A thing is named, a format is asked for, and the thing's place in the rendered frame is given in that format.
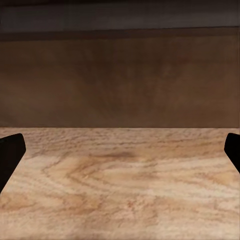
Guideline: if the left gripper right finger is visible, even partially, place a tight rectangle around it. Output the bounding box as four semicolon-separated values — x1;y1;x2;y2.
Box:
224;133;240;173

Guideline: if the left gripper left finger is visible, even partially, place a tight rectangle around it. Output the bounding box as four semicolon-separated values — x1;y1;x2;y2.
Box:
0;133;26;194

